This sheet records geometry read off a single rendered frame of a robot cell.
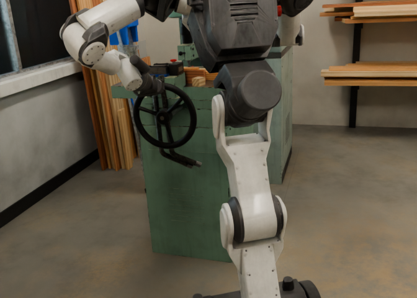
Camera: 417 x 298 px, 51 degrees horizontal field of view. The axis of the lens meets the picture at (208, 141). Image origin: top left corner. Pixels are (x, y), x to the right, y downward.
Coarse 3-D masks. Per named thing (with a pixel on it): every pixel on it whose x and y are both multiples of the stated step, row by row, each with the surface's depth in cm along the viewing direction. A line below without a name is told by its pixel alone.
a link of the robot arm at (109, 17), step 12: (108, 0) 128; (120, 0) 127; (132, 0) 128; (84, 12) 125; (96, 12) 124; (108, 12) 125; (120, 12) 127; (132, 12) 129; (84, 24) 124; (96, 24) 124; (108, 24) 126; (120, 24) 129; (60, 36) 129; (84, 36) 123; (96, 36) 123; (108, 36) 127; (84, 48) 123; (96, 48) 125; (84, 60) 125; (96, 60) 128
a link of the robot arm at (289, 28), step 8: (280, 16) 152; (288, 16) 150; (296, 16) 151; (280, 24) 155; (288, 24) 154; (296, 24) 155; (280, 32) 158; (288, 32) 157; (296, 32) 159; (280, 40) 162; (288, 40) 161; (296, 40) 163
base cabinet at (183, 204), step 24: (144, 144) 213; (192, 144) 205; (144, 168) 218; (168, 168) 213; (192, 168) 209; (216, 168) 205; (168, 192) 218; (192, 192) 214; (216, 192) 210; (168, 216) 223; (192, 216) 218; (216, 216) 214; (168, 240) 228; (192, 240) 223; (216, 240) 219
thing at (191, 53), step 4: (184, 44) 206; (188, 44) 206; (192, 44) 205; (180, 48) 204; (184, 48) 203; (188, 48) 203; (192, 48) 204; (188, 52) 203; (192, 52) 204; (196, 52) 209; (180, 56) 205; (184, 56) 204; (188, 56) 204; (192, 56) 204; (196, 56) 209; (188, 60) 209
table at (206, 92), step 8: (208, 80) 208; (112, 88) 208; (120, 88) 207; (184, 88) 197; (192, 88) 196; (200, 88) 195; (208, 88) 194; (112, 96) 210; (120, 96) 208; (128, 96) 207; (136, 96) 206; (192, 96) 197; (200, 96) 196; (208, 96) 195; (168, 104) 192
